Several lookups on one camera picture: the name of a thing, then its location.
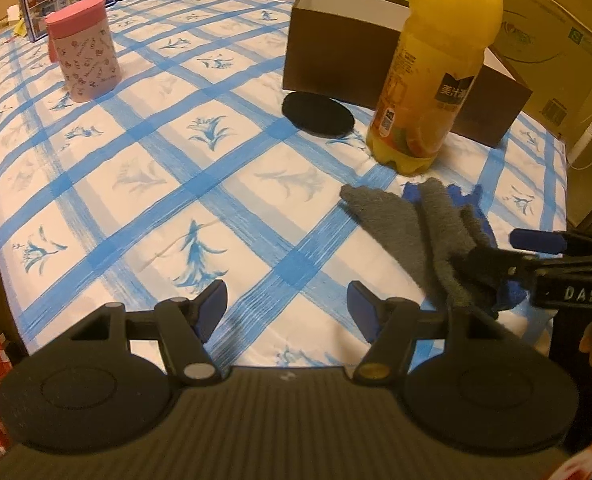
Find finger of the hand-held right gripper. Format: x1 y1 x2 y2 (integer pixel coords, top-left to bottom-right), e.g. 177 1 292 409
467 245 592 293
509 228 592 261

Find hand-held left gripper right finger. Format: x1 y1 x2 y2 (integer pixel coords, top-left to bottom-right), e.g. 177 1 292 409
347 280 509 386

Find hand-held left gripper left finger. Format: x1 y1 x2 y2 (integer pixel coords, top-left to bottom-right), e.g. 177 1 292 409
68 280 229 387

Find grey and blue cloth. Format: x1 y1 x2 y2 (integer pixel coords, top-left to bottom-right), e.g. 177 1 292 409
340 177 531 318

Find brown box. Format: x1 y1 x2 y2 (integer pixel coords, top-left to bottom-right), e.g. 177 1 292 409
282 0 534 150

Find blue checked bed sheet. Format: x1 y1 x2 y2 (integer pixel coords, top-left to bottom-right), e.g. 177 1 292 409
0 0 569 371

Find red and white packet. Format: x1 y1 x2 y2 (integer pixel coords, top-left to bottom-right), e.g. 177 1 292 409
546 440 592 480

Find orange juice bottle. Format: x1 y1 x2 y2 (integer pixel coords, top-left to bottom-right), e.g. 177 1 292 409
366 0 504 177

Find black round pad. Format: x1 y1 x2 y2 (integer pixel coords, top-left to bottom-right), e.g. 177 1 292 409
282 91 355 136

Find large flat cardboard sheet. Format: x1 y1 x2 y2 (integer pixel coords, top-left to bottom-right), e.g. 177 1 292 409
486 0 592 141

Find pink patterned canister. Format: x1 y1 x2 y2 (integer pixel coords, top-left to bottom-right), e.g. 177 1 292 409
45 0 123 103

